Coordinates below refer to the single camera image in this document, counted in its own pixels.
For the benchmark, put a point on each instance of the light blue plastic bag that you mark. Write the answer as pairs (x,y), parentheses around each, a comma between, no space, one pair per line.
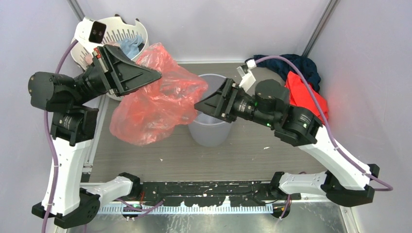
(131,47)

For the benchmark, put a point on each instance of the right aluminium corner post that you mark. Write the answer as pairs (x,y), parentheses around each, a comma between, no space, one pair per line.
(325,16)

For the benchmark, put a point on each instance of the grey plastic trash bin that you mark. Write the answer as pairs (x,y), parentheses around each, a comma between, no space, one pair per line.
(206,130)

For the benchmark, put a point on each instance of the aluminium frame rail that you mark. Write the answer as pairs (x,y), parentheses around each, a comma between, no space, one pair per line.
(135,209)

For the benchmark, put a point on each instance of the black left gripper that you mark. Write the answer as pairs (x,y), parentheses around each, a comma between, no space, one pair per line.
(125,68)

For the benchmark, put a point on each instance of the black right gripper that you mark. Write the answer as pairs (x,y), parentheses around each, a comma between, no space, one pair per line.
(215,105)

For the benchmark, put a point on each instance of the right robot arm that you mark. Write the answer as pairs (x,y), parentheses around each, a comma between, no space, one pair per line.
(346,180)

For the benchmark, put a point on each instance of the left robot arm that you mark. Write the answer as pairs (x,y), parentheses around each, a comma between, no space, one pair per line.
(72,130)

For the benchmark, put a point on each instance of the white slotted laundry basket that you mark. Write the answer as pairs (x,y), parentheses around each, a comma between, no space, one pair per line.
(116,30)

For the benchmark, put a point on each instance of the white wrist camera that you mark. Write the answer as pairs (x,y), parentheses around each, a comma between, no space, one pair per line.
(245,72)
(90,33)

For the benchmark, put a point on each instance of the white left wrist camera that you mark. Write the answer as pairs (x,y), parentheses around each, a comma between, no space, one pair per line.
(90,33)

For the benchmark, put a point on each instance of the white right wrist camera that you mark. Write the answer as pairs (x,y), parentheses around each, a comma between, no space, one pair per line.
(245,72)

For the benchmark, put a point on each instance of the left aluminium corner post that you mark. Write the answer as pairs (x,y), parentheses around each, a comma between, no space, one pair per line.
(77,9)

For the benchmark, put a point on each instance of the red cloth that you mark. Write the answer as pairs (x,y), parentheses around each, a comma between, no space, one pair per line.
(300,96)

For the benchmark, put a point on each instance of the navy blue cloth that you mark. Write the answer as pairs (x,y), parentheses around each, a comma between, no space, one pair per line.
(306,66)

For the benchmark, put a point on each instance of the aluminium corner post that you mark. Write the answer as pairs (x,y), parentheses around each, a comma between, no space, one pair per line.
(325,16)
(77,9)

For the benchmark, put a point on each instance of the pink plastic bag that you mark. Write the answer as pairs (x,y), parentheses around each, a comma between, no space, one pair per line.
(88,58)

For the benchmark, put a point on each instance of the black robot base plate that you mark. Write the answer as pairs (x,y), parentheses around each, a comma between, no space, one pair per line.
(206,194)

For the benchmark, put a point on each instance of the red plastic trash bag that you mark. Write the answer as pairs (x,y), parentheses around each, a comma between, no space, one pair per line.
(151,113)

